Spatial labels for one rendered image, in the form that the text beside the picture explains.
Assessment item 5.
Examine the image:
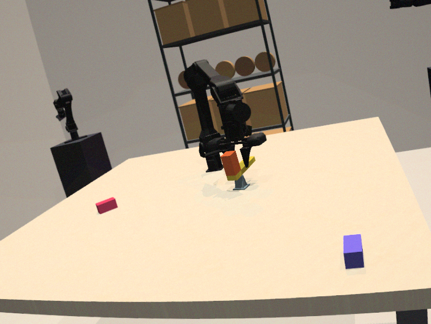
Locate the purple block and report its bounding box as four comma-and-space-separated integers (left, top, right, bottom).
343, 234, 364, 269

